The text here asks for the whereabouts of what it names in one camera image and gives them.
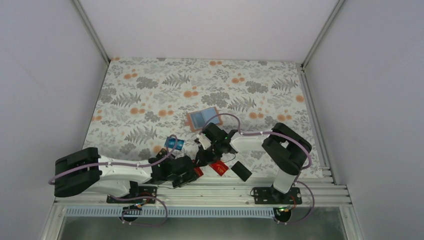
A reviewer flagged black VIP card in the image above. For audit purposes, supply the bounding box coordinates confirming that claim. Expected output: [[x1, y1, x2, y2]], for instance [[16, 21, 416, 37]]
[[155, 148, 169, 160]]

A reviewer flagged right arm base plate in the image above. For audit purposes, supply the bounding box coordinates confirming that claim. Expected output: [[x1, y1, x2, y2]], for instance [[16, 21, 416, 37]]
[[250, 187, 303, 205]]

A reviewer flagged blue VIP card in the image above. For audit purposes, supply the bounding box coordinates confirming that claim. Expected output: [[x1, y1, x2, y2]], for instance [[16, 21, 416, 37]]
[[200, 107, 220, 124]]

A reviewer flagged floral table mat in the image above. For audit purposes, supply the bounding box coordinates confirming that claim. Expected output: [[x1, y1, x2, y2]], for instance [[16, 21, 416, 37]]
[[83, 57, 315, 161]]

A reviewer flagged blue card upper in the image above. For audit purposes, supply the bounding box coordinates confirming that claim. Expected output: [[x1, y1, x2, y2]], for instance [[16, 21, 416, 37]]
[[164, 137, 185, 151]]

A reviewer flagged red VIP card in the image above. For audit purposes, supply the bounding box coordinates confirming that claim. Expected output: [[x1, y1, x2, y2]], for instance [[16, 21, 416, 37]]
[[209, 160, 229, 177], [194, 167, 204, 178]]

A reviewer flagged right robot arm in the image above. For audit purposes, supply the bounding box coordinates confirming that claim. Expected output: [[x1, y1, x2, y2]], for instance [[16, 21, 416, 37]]
[[194, 122, 312, 204]]

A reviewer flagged brown leather card holder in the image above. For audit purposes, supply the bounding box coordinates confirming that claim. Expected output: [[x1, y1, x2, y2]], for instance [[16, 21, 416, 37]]
[[185, 106, 223, 132]]

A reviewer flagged purple cable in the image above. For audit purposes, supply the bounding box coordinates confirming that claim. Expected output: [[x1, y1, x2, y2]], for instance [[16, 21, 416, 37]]
[[198, 113, 316, 227], [48, 134, 179, 228]]

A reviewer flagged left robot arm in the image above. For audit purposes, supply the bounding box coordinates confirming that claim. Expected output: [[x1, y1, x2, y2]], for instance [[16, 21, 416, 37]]
[[48, 147, 202, 203]]

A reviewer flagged aluminium rail frame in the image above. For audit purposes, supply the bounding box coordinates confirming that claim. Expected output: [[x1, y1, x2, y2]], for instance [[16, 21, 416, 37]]
[[41, 166, 363, 240]]

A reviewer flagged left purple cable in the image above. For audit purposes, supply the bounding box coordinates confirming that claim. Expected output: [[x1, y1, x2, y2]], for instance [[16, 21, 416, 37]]
[[48, 134, 179, 228]]

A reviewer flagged black card right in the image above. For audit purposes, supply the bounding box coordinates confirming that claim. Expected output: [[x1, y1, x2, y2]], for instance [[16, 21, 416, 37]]
[[231, 161, 252, 182]]

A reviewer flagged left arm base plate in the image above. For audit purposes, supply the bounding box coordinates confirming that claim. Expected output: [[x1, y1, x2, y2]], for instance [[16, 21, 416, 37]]
[[106, 185, 158, 205]]

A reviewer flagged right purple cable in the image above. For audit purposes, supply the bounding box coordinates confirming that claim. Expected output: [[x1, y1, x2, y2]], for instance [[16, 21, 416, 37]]
[[198, 113, 316, 227]]

